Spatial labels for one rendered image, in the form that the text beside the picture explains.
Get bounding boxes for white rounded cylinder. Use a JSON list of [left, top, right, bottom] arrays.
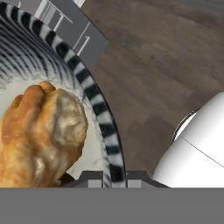
[[151, 92, 224, 189]]

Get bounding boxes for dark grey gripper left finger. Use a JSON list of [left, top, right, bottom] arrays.
[[61, 171, 104, 189]]

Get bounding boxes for golden brown chicken drumstick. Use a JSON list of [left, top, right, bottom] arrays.
[[0, 80, 89, 189]]

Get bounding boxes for grey cupboard run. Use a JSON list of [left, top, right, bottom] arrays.
[[11, 0, 110, 68]]

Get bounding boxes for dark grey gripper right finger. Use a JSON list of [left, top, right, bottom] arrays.
[[126, 171, 171, 189]]

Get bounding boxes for white cupboard handle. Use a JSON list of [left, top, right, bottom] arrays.
[[52, 14, 65, 32], [33, 0, 49, 19], [72, 22, 92, 57]]

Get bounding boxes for black and white striped bowl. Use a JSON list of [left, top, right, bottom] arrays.
[[0, 2, 128, 189]]

